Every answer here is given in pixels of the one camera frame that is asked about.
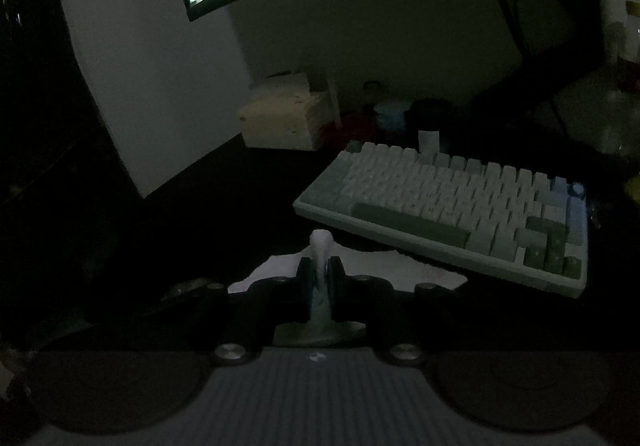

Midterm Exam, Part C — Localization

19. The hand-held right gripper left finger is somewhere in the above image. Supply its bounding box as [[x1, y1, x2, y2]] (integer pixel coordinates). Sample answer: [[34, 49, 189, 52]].
[[202, 260, 317, 367]]

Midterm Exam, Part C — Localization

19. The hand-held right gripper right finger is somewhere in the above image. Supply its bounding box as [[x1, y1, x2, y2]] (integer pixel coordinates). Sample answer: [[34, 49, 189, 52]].
[[327, 260, 443, 367]]

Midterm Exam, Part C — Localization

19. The white paper tissue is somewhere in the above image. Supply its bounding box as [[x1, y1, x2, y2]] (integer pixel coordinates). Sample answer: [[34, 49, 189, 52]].
[[227, 229, 468, 347]]

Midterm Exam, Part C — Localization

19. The white and green keyboard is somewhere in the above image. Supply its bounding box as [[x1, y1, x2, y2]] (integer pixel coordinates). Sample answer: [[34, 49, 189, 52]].
[[292, 141, 591, 299]]

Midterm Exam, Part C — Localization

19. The dark red object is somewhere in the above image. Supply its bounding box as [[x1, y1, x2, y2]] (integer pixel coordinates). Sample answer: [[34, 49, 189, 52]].
[[325, 115, 378, 147]]

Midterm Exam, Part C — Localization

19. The small white box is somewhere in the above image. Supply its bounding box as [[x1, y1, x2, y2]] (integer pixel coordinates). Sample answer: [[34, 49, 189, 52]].
[[417, 130, 441, 155]]

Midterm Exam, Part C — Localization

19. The beige tissue box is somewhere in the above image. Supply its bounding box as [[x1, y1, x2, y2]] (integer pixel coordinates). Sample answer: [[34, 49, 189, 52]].
[[237, 72, 336, 151]]

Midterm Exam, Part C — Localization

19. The small blue jar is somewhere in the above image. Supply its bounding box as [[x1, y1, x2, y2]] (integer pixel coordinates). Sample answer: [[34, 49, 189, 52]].
[[375, 100, 411, 131]]

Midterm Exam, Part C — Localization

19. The small black jar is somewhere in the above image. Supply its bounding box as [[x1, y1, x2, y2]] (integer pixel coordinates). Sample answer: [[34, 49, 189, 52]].
[[407, 98, 453, 137]]

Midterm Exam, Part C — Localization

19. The black monitor stand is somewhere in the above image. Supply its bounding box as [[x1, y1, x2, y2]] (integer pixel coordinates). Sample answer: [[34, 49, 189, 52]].
[[480, 0, 616, 91]]

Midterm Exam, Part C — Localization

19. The yellow cap plastic bottle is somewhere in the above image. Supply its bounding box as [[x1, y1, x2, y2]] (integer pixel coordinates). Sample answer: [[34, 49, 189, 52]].
[[607, 0, 640, 157]]

